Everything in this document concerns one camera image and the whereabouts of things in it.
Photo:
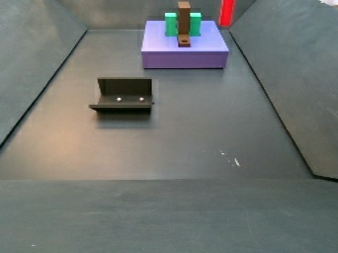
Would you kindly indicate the red cylinder peg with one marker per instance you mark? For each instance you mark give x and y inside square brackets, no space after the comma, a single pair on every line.
[227,9]

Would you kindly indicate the purple board base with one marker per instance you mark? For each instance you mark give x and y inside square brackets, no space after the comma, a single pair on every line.
[160,52]

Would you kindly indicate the brown L-shaped block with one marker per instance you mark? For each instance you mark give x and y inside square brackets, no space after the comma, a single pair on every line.
[183,24]

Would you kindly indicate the green U-shaped block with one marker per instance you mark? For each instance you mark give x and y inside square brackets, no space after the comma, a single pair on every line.
[171,24]

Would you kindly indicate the black angle bracket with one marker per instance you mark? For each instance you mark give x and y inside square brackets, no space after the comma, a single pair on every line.
[124,93]

